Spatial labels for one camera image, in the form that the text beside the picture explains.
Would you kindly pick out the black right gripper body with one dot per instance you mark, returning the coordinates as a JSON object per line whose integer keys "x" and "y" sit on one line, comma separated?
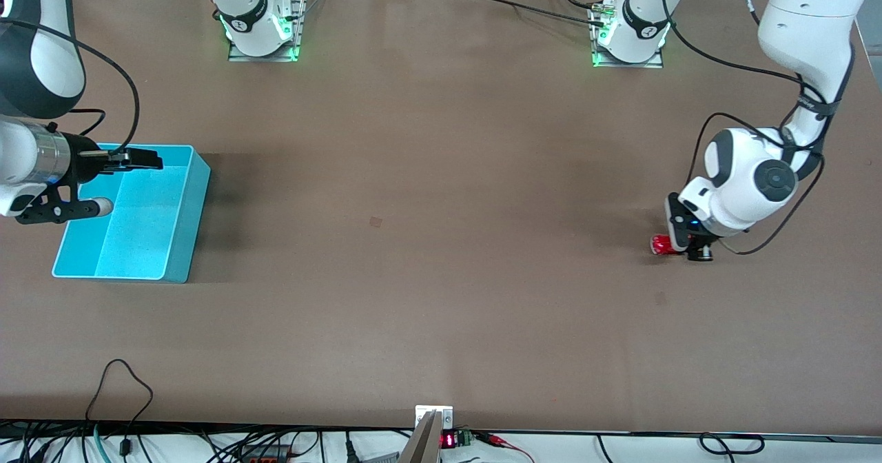
{"x": 88, "y": 163}

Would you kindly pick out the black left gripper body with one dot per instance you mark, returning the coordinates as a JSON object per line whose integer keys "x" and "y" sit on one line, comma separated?
{"x": 701, "y": 250}

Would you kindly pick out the red beetle wind-up toy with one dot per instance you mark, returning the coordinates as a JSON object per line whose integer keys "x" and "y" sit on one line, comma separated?
{"x": 661, "y": 244}

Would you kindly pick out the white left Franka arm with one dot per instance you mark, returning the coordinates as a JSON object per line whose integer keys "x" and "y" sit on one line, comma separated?
{"x": 806, "y": 29}

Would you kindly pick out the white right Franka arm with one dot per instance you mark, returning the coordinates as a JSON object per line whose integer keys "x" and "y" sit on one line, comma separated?
{"x": 52, "y": 70}

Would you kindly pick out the blue plastic box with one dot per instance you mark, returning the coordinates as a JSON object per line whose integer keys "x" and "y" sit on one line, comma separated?
{"x": 145, "y": 229}

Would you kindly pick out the red clip lead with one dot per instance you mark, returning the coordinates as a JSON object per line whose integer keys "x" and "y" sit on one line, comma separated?
{"x": 493, "y": 439}

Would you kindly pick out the red digit display module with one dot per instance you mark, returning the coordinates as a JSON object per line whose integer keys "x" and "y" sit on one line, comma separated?
{"x": 448, "y": 440}

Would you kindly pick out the grey metal bar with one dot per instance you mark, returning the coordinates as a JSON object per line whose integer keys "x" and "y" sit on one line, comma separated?
{"x": 422, "y": 446}

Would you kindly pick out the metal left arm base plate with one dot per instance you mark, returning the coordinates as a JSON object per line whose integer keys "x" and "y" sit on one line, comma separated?
{"x": 651, "y": 63}

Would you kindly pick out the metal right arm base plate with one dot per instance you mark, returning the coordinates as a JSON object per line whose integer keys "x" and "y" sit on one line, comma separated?
{"x": 298, "y": 22}

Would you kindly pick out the white metal table bracket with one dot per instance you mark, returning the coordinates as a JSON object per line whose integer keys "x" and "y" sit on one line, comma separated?
{"x": 446, "y": 418}

